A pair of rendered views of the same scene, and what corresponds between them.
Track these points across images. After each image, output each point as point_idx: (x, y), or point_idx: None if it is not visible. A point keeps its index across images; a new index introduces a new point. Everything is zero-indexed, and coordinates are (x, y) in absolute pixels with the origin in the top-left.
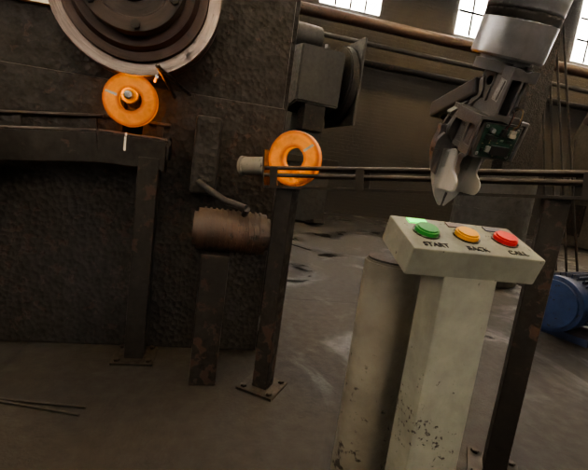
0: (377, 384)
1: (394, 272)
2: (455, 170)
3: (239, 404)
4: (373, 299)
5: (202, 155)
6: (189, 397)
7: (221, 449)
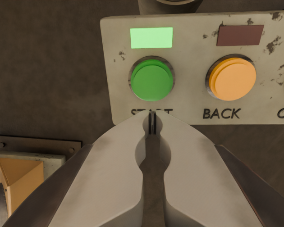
0: None
1: (158, 4)
2: (170, 155)
3: None
4: (143, 8)
5: None
6: None
7: (85, 14)
